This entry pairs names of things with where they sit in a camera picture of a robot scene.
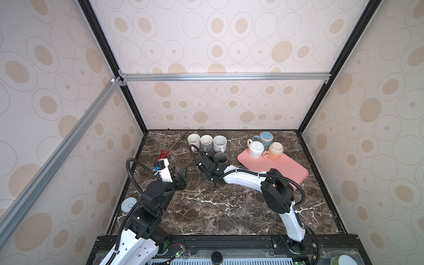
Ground black mug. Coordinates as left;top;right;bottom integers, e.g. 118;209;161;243
215;152;228;163

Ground speckled cream mug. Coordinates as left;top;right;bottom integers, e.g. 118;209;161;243
213;135;227;153

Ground light grey mug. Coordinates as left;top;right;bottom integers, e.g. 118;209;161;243
200;135;213;153

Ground pale pink mug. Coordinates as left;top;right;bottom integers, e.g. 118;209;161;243
187;134;201;151

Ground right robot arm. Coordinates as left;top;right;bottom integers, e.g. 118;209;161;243
194;153;319;255

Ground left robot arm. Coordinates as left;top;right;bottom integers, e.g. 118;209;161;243
101;166;188;265

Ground white ribbed mug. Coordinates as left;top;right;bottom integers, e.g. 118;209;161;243
247;139;265;160

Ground blue butterfly mug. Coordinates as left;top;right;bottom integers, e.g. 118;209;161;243
252;131;274;151

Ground cream and salmon mug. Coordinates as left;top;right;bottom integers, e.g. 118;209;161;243
262;142;284;161

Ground pink plastic tray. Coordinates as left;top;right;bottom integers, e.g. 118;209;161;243
237;149;309;184

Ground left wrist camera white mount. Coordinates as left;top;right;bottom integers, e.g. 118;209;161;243
153;158;173;183

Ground red handled tongs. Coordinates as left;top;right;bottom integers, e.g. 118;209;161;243
158;129;183;160

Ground black corrugated cable right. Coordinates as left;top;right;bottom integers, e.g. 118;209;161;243
188;144;307;213

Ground black corrugated cable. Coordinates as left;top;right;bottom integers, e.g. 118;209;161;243
188;144;307;213
125;157;156;196

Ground black corrugated cable left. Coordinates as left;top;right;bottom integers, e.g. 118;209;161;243
125;157;156;196

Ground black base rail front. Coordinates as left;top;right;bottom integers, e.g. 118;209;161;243
87;234;372;265

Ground horizontal aluminium rail back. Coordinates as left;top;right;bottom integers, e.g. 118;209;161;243
121;72;331;82

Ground diagonal aluminium rail left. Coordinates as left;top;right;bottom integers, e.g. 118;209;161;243
1;76;123;248

